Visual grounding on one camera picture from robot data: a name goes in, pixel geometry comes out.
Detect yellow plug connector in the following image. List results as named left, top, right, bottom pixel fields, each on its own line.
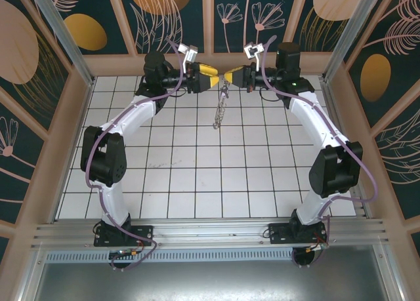
left=304, top=243, right=329, bottom=254

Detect green circuit board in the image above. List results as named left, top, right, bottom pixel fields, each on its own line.
left=109, top=249, right=140, bottom=260

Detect grey metal sheet panel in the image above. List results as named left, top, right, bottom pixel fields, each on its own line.
left=18, top=245, right=406, bottom=301

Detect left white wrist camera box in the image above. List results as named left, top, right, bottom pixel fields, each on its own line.
left=178, top=43, right=199, bottom=65

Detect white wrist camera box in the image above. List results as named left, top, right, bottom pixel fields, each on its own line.
left=178, top=43, right=199, bottom=65
left=243, top=42, right=264, bottom=60

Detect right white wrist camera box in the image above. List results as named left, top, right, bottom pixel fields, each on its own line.
left=243, top=42, right=264, bottom=60

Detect aluminium side rail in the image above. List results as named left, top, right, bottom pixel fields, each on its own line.
left=320, top=79, right=373, bottom=218

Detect right aluminium corner post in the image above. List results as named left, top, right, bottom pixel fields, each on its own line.
left=320, top=0, right=384, bottom=83

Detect aluminium corner post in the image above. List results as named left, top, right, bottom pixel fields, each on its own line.
left=26, top=0, right=96, bottom=87
left=320, top=0, right=384, bottom=83

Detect left aluminium corner post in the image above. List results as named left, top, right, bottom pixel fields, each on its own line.
left=26, top=0, right=96, bottom=87

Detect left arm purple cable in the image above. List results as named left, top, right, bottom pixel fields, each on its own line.
left=83, top=37, right=186, bottom=273

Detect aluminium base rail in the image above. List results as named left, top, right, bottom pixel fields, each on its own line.
left=30, top=216, right=390, bottom=250

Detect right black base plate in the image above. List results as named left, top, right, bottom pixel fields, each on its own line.
left=268, top=222, right=329, bottom=247

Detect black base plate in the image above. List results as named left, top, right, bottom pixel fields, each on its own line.
left=93, top=224, right=155, bottom=248
left=268, top=222, right=329, bottom=247

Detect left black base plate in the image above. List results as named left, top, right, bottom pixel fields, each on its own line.
left=93, top=224, right=155, bottom=248

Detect slotted grey cable duct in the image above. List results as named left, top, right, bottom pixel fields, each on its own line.
left=44, top=251, right=379, bottom=263

